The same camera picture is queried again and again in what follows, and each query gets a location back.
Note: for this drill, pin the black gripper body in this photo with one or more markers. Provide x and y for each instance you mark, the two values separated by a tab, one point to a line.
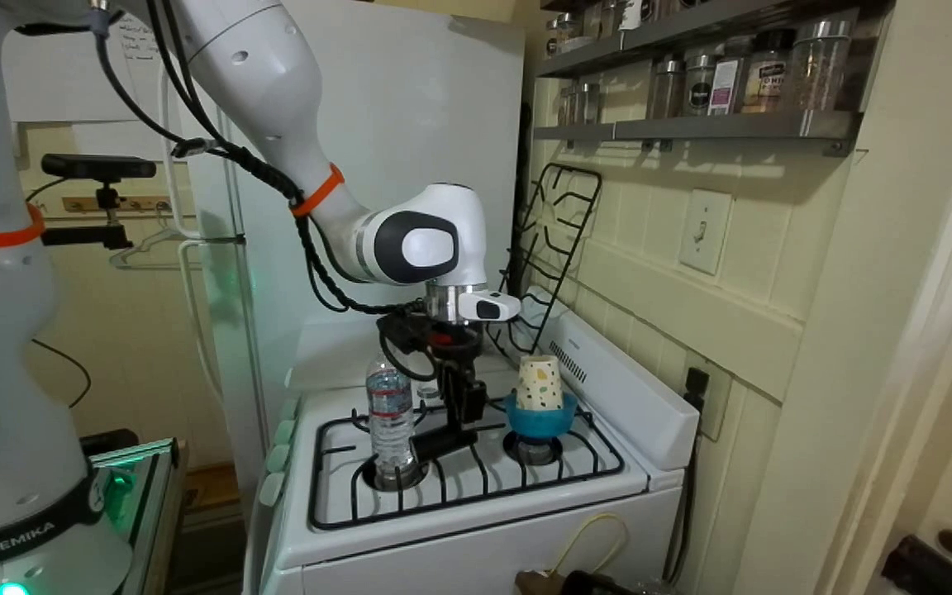
458	350

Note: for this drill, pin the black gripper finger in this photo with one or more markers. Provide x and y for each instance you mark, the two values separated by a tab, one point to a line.
473	402
451	402

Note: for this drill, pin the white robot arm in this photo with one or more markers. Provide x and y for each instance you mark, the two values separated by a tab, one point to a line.
257	78

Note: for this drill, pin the clear plastic water bottle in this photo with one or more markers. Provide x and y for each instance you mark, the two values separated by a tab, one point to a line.
390	423

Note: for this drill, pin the patterned paper cup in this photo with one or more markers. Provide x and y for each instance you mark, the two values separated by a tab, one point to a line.
540	383

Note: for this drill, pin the blue bowl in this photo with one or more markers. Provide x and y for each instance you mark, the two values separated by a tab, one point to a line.
542	423

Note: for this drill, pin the black flat stove grate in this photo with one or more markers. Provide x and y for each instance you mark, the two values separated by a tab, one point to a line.
479	495

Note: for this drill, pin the white gas stove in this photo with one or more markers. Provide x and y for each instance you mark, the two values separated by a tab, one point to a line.
479	538

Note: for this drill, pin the white stove knob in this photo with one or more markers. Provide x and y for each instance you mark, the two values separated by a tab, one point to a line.
268	491
280	457

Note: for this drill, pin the black upright stove grate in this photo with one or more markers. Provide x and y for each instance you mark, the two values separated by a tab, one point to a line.
565	166

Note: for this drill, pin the squat glass spice jar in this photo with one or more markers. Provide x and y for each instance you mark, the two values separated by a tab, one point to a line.
583	104

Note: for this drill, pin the white refrigerator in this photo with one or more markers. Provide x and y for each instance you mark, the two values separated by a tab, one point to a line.
487	55

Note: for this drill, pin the grey spice shelf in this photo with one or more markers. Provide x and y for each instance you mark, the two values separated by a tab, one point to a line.
696	129
696	24

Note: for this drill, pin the small clear spice jar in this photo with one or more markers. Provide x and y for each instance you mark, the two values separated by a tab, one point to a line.
667	87

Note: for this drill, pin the small dark spice jar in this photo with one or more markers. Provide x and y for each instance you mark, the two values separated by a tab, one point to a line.
696	87

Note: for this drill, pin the white label spice jar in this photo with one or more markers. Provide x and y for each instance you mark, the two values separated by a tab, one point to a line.
724	83

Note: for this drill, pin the brown spice jar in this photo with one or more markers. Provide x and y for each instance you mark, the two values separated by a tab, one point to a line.
768	78

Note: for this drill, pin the large clear spice jar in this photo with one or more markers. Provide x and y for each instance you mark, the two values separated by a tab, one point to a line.
829	70

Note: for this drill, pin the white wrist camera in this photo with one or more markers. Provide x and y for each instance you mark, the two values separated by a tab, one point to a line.
493	304

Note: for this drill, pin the white wall outlet plate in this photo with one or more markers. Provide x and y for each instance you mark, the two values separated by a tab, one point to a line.
718	415

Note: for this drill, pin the white light switch plate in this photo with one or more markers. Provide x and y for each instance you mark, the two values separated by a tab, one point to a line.
707	233

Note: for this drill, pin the aluminium robot stand frame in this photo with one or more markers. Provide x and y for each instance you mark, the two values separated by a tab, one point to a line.
139	495

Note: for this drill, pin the black stereo camera on mount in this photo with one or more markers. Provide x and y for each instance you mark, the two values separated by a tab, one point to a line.
96	166

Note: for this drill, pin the white wall panel box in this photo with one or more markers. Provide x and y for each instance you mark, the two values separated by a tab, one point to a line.
48	109

